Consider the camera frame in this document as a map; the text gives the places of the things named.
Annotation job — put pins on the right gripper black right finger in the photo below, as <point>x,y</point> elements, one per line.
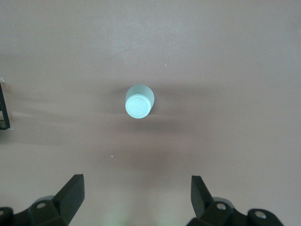
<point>207,204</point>

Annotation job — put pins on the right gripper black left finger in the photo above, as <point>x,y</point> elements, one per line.
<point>63,202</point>

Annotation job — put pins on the pale green plastic cup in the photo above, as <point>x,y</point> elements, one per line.
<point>138,106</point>

